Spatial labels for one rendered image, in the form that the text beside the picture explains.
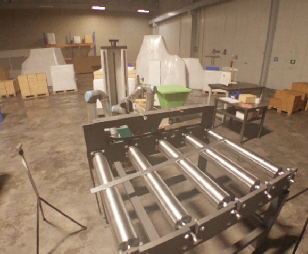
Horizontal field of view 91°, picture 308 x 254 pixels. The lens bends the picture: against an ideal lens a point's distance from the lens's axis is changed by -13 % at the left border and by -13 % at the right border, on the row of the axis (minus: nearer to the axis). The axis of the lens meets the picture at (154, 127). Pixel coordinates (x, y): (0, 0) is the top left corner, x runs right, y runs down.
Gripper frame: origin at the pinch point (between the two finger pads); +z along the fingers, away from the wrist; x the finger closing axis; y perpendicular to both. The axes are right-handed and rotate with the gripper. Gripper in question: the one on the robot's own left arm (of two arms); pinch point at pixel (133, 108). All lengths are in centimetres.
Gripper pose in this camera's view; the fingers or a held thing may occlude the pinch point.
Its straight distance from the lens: 168.1
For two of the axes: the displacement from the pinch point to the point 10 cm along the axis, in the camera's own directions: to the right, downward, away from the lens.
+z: 4.2, 3.6, -8.3
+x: 0.0, 9.2, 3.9
